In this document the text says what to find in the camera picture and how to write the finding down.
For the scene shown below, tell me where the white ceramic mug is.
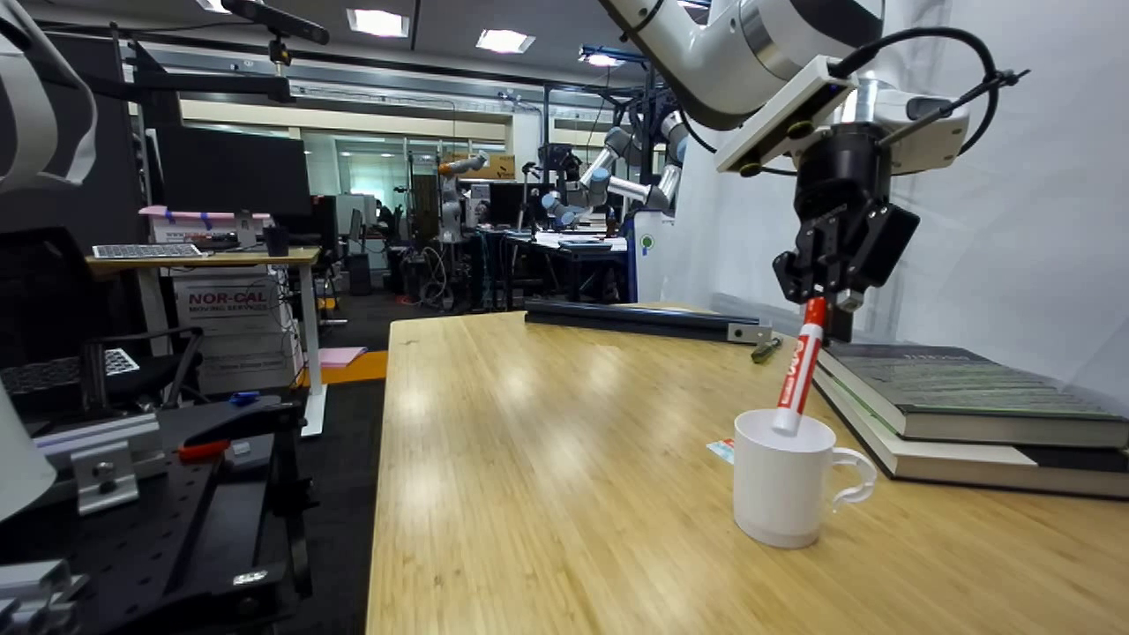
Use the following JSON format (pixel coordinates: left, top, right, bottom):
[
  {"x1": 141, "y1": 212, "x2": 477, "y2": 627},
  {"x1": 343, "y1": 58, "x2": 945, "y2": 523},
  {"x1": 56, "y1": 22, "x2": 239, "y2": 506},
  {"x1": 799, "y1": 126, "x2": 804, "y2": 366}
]
[{"x1": 732, "y1": 410, "x2": 877, "y2": 550}]

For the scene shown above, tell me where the black breadboard mounting plate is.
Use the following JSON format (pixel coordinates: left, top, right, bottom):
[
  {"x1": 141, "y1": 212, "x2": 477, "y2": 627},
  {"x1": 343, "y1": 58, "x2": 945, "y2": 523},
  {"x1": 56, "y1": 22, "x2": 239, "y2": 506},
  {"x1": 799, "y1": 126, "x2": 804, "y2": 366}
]
[{"x1": 0, "y1": 400, "x2": 312, "y2": 635}]

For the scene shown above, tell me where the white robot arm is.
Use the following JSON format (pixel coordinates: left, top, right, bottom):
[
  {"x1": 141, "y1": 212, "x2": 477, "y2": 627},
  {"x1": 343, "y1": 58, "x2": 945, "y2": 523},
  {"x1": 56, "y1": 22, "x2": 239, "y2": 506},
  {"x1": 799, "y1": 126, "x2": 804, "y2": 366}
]
[{"x1": 599, "y1": 0, "x2": 882, "y2": 141}]

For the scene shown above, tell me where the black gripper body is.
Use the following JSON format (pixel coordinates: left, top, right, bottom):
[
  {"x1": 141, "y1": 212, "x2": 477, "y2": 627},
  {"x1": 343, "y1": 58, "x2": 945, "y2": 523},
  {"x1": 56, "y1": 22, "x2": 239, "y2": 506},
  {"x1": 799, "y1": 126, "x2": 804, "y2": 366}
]
[{"x1": 772, "y1": 125, "x2": 917, "y2": 302}]

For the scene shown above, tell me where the small red white label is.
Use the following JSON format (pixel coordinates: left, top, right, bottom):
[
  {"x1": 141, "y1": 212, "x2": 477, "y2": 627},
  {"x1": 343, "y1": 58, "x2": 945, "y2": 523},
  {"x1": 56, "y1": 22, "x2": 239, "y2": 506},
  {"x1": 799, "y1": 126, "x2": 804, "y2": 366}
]
[{"x1": 704, "y1": 442, "x2": 732, "y2": 466}]

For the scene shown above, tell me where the small dark metal tool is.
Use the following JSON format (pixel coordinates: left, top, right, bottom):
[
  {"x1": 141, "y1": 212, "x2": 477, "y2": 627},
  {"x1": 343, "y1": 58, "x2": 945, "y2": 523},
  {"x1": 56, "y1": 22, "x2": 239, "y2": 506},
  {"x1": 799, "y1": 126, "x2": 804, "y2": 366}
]
[{"x1": 750, "y1": 337, "x2": 783, "y2": 363}]

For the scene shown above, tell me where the standing desk with keyboard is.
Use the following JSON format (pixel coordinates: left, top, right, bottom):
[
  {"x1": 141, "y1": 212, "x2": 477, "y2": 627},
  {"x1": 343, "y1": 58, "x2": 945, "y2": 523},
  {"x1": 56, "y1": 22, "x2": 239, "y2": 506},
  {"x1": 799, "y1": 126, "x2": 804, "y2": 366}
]
[{"x1": 88, "y1": 203, "x2": 326, "y2": 439}]

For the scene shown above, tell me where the white backdrop curtain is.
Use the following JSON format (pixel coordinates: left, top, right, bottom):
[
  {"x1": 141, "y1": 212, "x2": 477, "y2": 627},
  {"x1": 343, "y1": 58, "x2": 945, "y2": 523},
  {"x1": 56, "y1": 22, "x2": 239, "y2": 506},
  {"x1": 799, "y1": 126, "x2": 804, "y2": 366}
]
[{"x1": 644, "y1": 0, "x2": 1129, "y2": 407}]

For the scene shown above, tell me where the long black metal bar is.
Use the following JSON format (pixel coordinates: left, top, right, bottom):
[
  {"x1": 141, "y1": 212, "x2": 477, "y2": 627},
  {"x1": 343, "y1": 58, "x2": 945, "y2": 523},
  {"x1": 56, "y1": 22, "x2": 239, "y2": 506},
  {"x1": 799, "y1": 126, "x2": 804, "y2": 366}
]
[{"x1": 524, "y1": 301, "x2": 772, "y2": 343}]

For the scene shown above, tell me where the upper grey hardcover book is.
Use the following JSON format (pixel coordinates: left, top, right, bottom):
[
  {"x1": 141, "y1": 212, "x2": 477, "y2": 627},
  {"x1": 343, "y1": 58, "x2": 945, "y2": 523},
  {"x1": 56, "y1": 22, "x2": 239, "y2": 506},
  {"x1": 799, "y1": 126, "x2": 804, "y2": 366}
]
[{"x1": 813, "y1": 346, "x2": 1129, "y2": 447}]

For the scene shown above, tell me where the red Expo marker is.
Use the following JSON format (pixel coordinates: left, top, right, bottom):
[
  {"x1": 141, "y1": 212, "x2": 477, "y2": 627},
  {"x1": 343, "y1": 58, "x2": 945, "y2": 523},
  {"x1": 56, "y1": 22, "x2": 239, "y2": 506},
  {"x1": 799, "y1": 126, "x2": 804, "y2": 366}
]
[{"x1": 772, "y1": 295, "x2": 827, "y2": 439}]

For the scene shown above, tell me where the grey background robot arm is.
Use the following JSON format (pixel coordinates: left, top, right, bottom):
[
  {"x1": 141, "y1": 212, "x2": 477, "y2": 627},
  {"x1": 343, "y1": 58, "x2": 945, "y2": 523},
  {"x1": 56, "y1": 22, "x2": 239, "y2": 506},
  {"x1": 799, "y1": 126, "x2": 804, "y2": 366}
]
[{"x1": 538, "y1": 108, "x2": 686, "y2": 229}]

